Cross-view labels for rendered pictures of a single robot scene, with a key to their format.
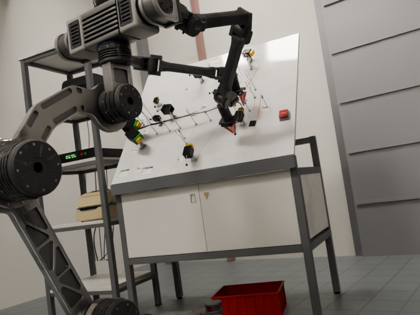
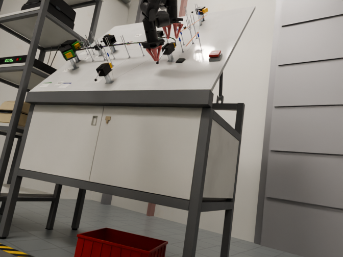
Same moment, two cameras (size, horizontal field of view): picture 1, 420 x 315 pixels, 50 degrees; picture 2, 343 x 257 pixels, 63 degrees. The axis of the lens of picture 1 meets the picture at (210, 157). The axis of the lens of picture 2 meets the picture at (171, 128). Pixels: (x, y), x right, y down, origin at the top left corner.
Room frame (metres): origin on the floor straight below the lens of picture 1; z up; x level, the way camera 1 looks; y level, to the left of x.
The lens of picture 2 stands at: (1.19, -0.35, 0.47)
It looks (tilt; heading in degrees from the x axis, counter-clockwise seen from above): 10 degrees up; 3
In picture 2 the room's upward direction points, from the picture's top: 9 degrees clockwise
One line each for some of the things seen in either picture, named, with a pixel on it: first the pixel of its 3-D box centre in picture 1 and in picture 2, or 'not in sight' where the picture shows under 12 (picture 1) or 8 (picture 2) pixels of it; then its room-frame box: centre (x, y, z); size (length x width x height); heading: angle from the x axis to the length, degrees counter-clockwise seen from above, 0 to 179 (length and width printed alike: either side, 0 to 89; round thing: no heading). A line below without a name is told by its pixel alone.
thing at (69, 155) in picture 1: (89, 157); (31, 70); (3.09, 0.82, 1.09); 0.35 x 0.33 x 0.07; 65
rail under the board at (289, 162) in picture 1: (195, 177); (103, 98); (2.59, 0.10, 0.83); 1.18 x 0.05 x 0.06; 65
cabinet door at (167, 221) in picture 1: (162, 222); (59, 138); (2.72, 0.34, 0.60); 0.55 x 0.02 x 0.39; 65
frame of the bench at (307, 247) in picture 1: (227, 243); (123, 184); (2.87, -0.04, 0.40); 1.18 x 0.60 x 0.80; 65
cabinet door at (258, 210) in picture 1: (247, 212); (142, 147); (2.49, -0.16, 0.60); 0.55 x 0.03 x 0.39; 65
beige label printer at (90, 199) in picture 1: (101, 204); (24, 114); (3.07, 0.78, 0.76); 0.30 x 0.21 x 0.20; 159
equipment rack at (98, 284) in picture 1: (91, 182); (27, 95); (3.17, 0.85, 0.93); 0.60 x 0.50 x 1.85; 65
